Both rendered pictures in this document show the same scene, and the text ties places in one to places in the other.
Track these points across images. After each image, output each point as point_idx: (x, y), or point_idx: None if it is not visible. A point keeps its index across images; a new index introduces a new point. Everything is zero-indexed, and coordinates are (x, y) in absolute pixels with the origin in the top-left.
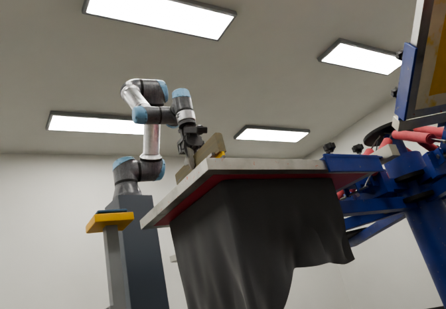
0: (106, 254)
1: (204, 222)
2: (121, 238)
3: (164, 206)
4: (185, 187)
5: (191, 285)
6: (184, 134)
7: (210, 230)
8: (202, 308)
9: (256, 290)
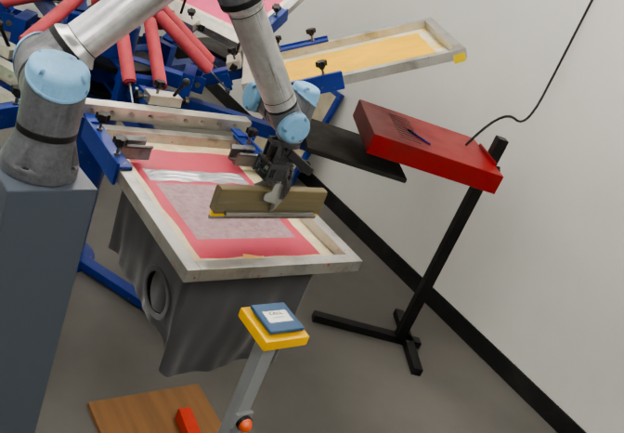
0: (263, 363)
1: (270, 282)
2: (67, 270)
3: (267, 275)
4: (319, 271)
5: (195, 331)
6: (282, 155)
7: (273, 290)
8: (199, 350)
9: None
